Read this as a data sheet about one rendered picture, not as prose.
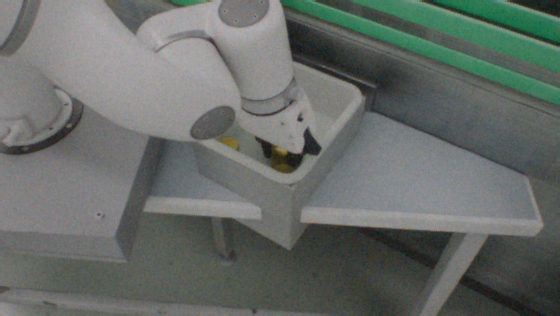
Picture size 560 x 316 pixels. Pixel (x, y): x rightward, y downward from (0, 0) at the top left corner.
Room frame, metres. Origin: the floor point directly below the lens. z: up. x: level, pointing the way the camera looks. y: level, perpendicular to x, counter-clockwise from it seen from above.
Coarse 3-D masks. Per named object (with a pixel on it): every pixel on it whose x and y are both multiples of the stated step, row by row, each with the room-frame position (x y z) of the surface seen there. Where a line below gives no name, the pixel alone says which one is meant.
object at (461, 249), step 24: (456, 240) 0.43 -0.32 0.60; (480, 240) 0.41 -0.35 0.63; (456, 264) 0.42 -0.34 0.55; (0, 288) 0.52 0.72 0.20; (24, 288) 0.53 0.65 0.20; (432, 288) 0.42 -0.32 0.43; (120, 312) 0.48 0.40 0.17; (144, 312) 0.47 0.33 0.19; (168, 312) 0.47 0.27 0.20; (192, 312) 0.47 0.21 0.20; (216, 312) 0.47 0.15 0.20; (240, 312) 0.47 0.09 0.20; (264, 312) 0.47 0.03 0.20; (288, 312) 0.47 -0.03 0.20; (432, 312) 0.41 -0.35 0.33
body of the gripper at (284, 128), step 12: (288, 108) 0.41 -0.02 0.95; (300, 108) 0.41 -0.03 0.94; (240, 120) 0.45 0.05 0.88; (252, 120) 0.43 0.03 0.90; (264, 120) 0.41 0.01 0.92; (276, 120) 0.40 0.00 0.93; (288, 120) 0.40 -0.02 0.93; (300, 120) 0.42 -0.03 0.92; (312, 120) 0.43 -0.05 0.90; (252, 132) 0.45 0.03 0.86; (264, 132) 0.43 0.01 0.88; (276, 132) 0.41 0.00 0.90; (288, 132) 0.40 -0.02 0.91; (300, 132) 0.41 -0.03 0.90; (312, 132) 0.43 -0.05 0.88; (276, 144) 0.43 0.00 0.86; (288, 144) 0.41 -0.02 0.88; (300, 144) 0.41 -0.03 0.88
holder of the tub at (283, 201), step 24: (336, 72) 0.64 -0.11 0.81; (360, 120) 0.56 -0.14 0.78; (336, 144) 0.48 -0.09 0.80; (216, 168) 0.45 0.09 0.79; (240, 168) 0.42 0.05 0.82; (312, 168) 0.42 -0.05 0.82; (240, 192) 0.42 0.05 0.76; (264, 192) 0.40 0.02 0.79; (288, 192) 0.38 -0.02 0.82; (312, 192) 0.43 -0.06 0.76; (288, 216) 0.38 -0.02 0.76
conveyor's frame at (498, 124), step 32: (128, 0) 0.78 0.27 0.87; (288, 32) 0.70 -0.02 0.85; (320, 32) 0.67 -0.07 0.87; (320, 64) 0.67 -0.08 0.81; (352, 64) 0.63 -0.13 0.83; (384, 64) 0.60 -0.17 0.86; (416, 64) 0.58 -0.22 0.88; (384, 96) 0.60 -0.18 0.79; (416, 96) 0.57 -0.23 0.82; (448, 96) 0.54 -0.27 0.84; (480, 96) 0.52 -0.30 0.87; (512, 96) 0.51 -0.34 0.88; (448, 128) 0.53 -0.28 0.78; (480, 128) 0.51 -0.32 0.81; (512, 128) 0.49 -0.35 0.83; (544, 128) 0.47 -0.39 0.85; (512, 160) 0.48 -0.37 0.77; (544, 160) 0.45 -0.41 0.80
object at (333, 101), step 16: (304, 80) 0.61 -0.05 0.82; (320, 80) 0.59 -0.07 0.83; (336, 80) 0.58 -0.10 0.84; (320, 96) 0.59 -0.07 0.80; (336, 96) 0.57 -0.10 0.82; (352, 96) 0.56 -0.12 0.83; (320, 112) 0.58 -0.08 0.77; (336, 112) 0.57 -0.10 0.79; (352, 112) 0.51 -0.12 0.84; (240, 128) 0.54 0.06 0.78; (320, 128) 0.55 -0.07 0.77; (336, 128) 0.48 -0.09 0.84; (208, 144) 0.45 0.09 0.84; (224, 144) 0.45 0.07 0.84; (240, 144) 0.51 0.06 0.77; (256, 144) 0.51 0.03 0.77; (320, 144) 0.45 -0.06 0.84; (240, 160) 0.42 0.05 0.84; (256, 160) 0.48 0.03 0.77; (304, 160) 0.48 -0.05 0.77; (272, 176) 0.39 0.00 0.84; (288, 176) 0.39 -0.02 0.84
